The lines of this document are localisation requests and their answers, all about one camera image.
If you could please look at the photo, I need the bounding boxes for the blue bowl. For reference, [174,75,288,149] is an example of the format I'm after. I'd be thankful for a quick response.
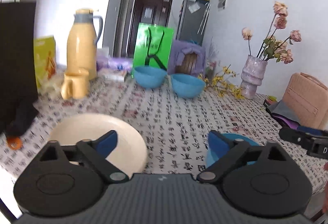
[133,66,167,89]
[171,74,205,99]
[205,132,260,167]

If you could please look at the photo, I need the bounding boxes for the large cream plate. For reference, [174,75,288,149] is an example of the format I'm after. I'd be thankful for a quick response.
[49,113,147,177]

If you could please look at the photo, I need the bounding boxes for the person's right hand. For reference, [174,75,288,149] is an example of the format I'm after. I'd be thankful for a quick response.
[322,162,328,214]

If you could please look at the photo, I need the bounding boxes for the pink suitcase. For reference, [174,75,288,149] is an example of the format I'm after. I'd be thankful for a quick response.
[282,73,328,130]

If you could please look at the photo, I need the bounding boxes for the grey purple cloth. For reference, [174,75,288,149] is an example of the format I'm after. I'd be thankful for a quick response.
[264,100,300,130]

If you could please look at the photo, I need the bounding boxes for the yellow mug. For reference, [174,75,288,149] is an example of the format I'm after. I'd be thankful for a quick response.
[61,68,90,100]

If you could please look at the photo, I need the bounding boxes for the calligraphy tablecloth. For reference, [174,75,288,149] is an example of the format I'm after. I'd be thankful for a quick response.
[0,66,328,194]

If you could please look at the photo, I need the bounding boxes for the yellow flower branch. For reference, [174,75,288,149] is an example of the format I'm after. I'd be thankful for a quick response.
[197,65,245,99]

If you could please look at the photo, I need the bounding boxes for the white rubber gloves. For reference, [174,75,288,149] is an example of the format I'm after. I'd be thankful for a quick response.
[39,77,63,99]

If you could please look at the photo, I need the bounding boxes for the orange tape roll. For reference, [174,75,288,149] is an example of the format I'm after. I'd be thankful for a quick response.
[6,137,22,150]

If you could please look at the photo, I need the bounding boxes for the pink textured vase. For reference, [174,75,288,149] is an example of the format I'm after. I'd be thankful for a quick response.
[240,55,267,99]

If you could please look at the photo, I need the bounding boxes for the black paper bag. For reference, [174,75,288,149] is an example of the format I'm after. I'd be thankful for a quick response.
[1,0,38,138]

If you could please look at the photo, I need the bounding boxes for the purple plastic package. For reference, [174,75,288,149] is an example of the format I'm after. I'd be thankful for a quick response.
[97,57,132,72]

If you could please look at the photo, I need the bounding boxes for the dried pink roses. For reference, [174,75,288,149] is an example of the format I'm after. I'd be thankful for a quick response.
[241,1,301,67]

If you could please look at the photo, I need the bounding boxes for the wooden chair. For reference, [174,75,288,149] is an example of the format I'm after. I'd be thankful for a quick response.
[176,53,204,77]

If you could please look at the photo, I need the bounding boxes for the yellow-green snack box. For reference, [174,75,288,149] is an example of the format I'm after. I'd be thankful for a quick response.
[33,36,57,90]

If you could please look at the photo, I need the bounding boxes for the yellow thermos jug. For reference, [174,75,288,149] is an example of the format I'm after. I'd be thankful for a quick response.
[67,9,103,80]

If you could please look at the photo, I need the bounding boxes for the green paper bag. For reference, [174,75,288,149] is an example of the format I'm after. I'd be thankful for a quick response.
[132,23,174,71]

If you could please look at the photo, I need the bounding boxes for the grey refrigerator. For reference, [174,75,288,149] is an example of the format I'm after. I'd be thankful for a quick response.
[176,0,211,46]

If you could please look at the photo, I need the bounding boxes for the dark brown door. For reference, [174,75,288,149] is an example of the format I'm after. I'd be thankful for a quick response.
[126,0,173,58]

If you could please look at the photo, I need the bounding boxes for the wall electrical panel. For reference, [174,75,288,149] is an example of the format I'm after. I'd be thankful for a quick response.
[217,0,227,10]

